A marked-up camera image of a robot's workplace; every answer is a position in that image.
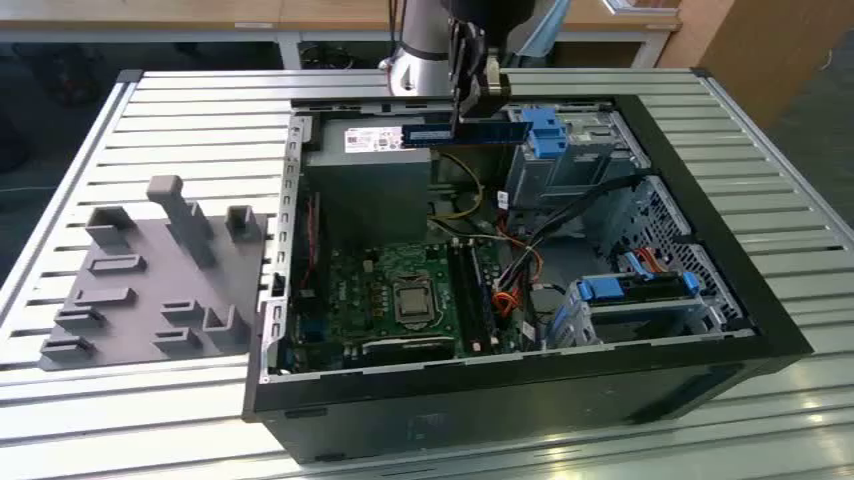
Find grey metal drive cage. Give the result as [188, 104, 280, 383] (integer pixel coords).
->
[505, 107, 652, 226]

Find RAM stick with blue label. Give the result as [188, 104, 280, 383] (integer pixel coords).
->
[401, 122, 533, 147]

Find hard disk in blue carrier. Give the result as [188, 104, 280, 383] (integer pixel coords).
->
[576, 269, 700, 304]

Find black graphics card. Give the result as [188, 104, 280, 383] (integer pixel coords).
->
[361, 333, 456, 364]

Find wooden cabinet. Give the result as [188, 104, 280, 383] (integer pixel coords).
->
[656, 0, 854, 129]

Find orange wire bundle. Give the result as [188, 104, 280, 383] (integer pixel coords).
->
[491, 244, 543, 320]

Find grey parts rack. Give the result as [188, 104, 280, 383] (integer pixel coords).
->
[38, 174, 269, 372]

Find long black flat cable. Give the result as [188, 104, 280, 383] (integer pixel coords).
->
[523, 175, 645, 251]

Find silver CPU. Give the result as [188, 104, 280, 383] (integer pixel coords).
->
[397, 288, 433, 322]

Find yellow and black wire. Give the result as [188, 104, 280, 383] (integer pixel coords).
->
[428, 152, 485, 224]

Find metal socket cover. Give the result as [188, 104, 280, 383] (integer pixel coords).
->
[391, 281, 441, 329]

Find grey metal disk bay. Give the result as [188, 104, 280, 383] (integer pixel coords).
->
[563, 272, 741, 347]

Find blue plastic drive bracket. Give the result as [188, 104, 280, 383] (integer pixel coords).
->
[521, 107, 567, 157]

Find CPU socket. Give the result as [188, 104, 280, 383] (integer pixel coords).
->
[388, 273, 447, 332]

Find grey power supply unit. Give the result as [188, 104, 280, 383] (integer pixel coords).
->
[302, 112, 435, 246]

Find RAM slot with white latches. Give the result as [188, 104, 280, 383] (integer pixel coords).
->
[453, 239, 481, 351]
[471, 242, 501, 347]

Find wooden desk with white frame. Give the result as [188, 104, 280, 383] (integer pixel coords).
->
[0, 0, 681, 71]

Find green Dell motherboard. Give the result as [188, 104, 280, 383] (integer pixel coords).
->
[292, 239, 528, 374]

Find black open PC case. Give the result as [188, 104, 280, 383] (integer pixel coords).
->
[240, 92, 815, 464]

